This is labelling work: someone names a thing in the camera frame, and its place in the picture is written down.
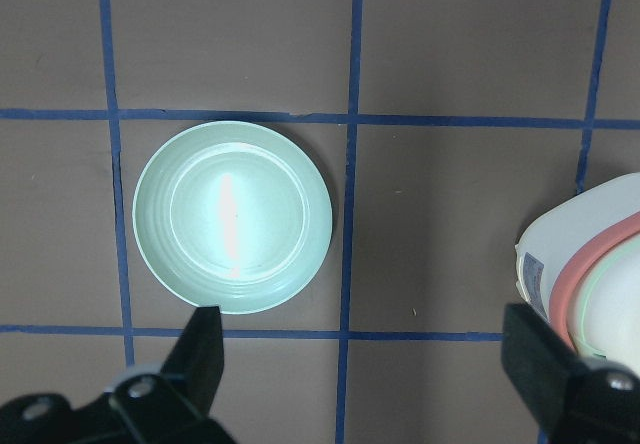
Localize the white rice cooker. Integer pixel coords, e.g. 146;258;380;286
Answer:
515;173;639;371

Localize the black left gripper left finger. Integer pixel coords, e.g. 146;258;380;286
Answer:
108;306;223;430

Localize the left pale green plate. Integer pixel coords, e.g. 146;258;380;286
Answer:
132;121;333;315

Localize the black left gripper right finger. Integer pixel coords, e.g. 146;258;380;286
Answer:
501;304;620;434

